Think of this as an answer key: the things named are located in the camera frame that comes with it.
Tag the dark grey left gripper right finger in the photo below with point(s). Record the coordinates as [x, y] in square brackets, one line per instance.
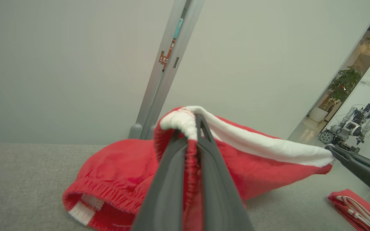
[220, 205]

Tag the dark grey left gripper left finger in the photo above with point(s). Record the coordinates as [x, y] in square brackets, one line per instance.
[162, 199]

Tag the red basketball jersey white sleeves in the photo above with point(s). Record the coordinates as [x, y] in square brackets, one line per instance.
[348, 205]

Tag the red shorts white trim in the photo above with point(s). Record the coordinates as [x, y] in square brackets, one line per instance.
[117, 170]

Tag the white grey background robot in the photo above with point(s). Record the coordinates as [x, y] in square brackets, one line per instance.
[352, 126]

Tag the white plant pot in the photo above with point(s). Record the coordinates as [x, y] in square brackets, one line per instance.
[317, 115]

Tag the green potted plant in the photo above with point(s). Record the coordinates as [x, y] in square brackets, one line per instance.
[344, 85]

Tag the red sign sticker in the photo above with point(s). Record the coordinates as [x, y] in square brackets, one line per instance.
[166, 56]

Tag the teal sticker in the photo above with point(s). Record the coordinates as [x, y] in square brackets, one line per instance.
[178, 28]

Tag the grey double partition post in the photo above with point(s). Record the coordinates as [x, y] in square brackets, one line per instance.
[159, 80]

